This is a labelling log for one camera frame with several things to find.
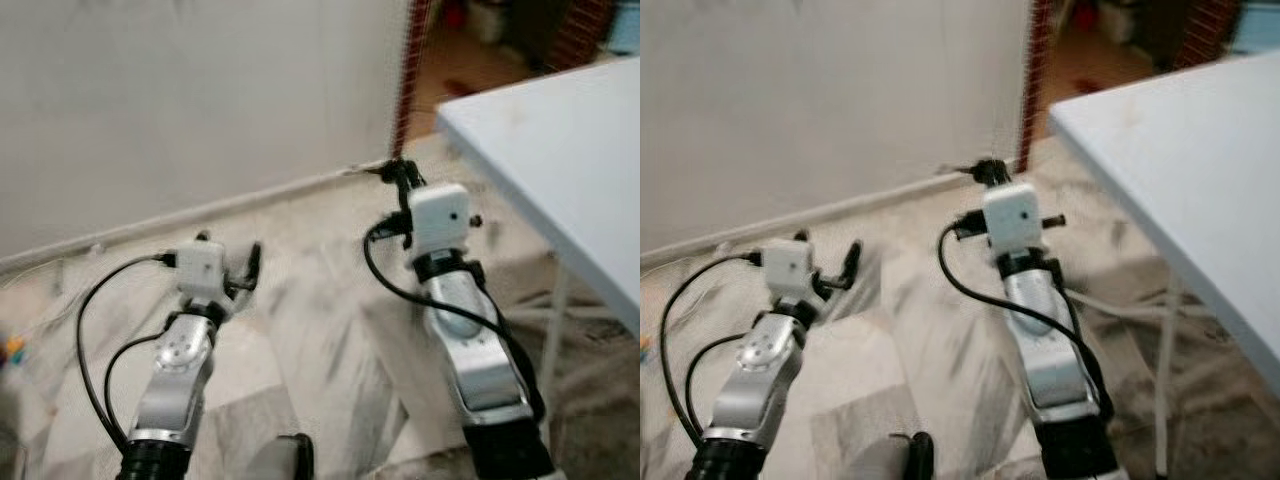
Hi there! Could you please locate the red brick wall edge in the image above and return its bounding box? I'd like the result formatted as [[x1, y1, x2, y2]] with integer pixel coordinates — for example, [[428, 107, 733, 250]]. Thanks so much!
[[392, 0, 433, 161], [1015, 0, 1051, 171]]

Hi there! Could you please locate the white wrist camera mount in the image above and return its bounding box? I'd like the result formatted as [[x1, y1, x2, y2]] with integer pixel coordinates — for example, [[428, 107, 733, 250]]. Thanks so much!
[[762, 240, 816, 302], [983, 183, 1043, 257], [408, 184, 473, 257], [176, 240, 229, 306]]

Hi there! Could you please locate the long black left arm cable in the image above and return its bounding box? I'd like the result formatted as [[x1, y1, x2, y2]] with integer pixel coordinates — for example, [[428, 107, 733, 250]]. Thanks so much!
[[76, 252, 181, 453], [658, 252, 767, 451]]

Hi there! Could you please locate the light blue box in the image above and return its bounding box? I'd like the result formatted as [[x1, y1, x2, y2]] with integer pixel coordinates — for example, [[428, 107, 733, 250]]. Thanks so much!
[[1232, 0, 1280, 53], [605, 0, 641, 56]]

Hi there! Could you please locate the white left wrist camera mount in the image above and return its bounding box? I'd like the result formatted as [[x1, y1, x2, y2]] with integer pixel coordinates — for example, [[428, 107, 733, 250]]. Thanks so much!
[[176, 240, 229, 306], [762, 240, 816, 302]]

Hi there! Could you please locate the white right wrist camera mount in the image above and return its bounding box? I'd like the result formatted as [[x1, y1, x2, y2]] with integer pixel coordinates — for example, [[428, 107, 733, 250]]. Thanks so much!
[[408, 184, 473, 257], [983, 183, 1043, 257]]

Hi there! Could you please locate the robot left leg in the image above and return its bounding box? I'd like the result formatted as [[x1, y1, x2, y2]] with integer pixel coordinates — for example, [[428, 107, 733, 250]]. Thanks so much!
[[245, 433, 314, 480], [870, 432, 936, 480]]

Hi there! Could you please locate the white skirting strip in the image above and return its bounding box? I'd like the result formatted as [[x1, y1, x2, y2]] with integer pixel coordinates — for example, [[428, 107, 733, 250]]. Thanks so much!
[[0, 160, 396, 276], [640, 163, 1016, 273]]

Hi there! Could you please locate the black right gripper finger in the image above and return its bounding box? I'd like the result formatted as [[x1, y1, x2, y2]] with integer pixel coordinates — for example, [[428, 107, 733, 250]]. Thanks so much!
[[378, 157, 422, 202], [965, 157, 1013, 190]]

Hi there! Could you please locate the short black left arm cable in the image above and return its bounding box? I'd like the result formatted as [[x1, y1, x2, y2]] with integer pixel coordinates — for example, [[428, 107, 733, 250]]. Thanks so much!
[[685, 333, 747, 441], [104, 333, 166, 441]]

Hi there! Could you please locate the white folding table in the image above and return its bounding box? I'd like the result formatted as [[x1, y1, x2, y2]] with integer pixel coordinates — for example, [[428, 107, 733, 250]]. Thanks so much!
[[436, 57, 641, 461], [1048, 50, 1280, 480]]

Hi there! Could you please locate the red brick pillar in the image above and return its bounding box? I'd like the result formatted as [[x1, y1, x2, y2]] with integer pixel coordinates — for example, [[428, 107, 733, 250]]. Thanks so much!
[[1175, 0, 1241, 71], [545, 0, 616, 73]]

